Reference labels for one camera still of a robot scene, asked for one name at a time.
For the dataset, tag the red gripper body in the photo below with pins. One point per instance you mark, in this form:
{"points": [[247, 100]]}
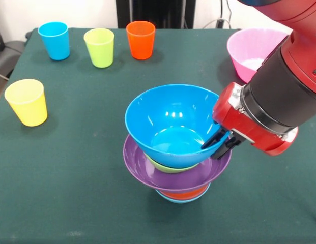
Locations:
{"points": [[246, 124]]}

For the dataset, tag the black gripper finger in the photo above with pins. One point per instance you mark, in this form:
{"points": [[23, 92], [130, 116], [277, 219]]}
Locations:
{"points": [[215, 138], [227, 147]]}

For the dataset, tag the purple plastic bowl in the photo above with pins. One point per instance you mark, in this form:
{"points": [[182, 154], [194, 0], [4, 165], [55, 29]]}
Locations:
{"points": [[213, 170]]}

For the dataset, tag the small green plastic bowl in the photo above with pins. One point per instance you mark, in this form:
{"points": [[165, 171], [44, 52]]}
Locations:
{"points": [[170, 169]]}

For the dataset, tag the large blue plastic bowl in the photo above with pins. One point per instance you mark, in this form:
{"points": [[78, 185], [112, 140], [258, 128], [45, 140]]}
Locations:
{"points": [[160, 117]]}

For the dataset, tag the orange plastic bowl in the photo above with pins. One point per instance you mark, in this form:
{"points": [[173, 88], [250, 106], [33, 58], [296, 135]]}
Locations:
{"points": [[184, 195]]}

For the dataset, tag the small blue plastic bowl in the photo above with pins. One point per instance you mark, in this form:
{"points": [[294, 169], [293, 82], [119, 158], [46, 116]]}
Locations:
{"points": [[183, 200]]}

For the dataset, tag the large pink plastic bowl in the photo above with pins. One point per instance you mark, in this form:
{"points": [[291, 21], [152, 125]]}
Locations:
{"points": [[246, 50]]}

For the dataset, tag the black power plug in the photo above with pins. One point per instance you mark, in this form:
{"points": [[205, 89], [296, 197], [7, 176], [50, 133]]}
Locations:
{"points": [[220, 23]]}

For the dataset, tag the orange plastic cup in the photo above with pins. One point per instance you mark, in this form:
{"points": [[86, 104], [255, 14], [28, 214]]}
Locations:
{"points": [[140, 43]]}

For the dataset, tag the dark green tablecloth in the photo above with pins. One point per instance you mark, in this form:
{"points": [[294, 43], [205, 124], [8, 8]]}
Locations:
{"points": [[71, 165]]}

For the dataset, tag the lime green plastic cup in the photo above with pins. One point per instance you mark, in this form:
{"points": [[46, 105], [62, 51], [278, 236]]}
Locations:
{"points": [[99, 48]]}

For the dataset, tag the blue plastic cup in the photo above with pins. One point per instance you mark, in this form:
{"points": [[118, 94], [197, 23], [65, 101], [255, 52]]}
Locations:
{"points": [[56, 40]]}

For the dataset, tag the yellow plastic cup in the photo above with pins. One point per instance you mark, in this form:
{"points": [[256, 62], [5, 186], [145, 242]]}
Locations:
{"points": [[28, 106]]}

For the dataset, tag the black chair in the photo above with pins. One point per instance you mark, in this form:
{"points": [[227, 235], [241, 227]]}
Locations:
{"points": [[7, 56]]}

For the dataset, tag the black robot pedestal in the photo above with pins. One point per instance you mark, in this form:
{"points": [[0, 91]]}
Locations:
{"points": [[157, 15]]}

